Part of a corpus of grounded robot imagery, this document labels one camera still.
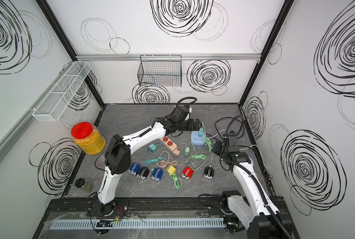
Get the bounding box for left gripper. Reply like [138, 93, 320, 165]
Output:
[177, 119, 203, 132]

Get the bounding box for beige power strip red sockets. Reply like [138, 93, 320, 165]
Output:
[159, 136, 177, 151]

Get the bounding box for green charger adapter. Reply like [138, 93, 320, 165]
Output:
[184, 147, 190, 158]
[198, 127, 204, 137]

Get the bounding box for pink charger adapter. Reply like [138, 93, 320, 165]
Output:
[172, 149, 180, 158]

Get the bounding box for black shaver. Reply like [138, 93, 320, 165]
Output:
[136, 166, 150, 180]
[203, 166, 214, 180]

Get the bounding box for teal charger adapter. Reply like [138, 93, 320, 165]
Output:
[148, 143, 162, 153]

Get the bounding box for pink charging cable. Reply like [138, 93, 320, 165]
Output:
[157, 142, 196, 168]

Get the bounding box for yellow-green charger adapter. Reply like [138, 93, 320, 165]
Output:
[167, 165, 177, 175]

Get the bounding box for red shaver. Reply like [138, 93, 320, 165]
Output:
[182, 166, 193, 180]

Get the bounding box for teal cable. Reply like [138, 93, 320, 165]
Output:
[140, 150, 165, 168]

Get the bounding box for blue striped shaver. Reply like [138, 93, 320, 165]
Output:
[151, 168, 163, 181]

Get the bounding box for light green cable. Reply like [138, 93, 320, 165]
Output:
[169, 173, 183, 190]

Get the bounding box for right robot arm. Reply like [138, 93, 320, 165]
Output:
[218, 131, 293, 239]

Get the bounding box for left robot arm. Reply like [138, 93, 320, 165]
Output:
[98, 106, 202, 205]

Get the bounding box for blue shaver left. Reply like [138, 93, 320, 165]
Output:
[128, 162, 141, 175]

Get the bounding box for yellow jar red lid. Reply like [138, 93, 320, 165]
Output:
[71, 121, 106, 155]

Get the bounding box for small dark lid jar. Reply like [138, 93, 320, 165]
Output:
[74, 178, 94, 192]

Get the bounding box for white power cord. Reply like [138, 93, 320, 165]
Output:
[207, 129, 260, 151]

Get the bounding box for black power cord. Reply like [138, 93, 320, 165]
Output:
[213, 116, 246, 141]

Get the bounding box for black wire basket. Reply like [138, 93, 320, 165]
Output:
[137, 54, 182, 87]

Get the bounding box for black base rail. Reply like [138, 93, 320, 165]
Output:
[87, 195, 250, 219]

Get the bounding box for white wire shelf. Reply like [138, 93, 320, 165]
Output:
[32, 61, 91, 121]

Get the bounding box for white slotted cable duct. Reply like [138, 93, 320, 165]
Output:
[50, 218, 225, 230]

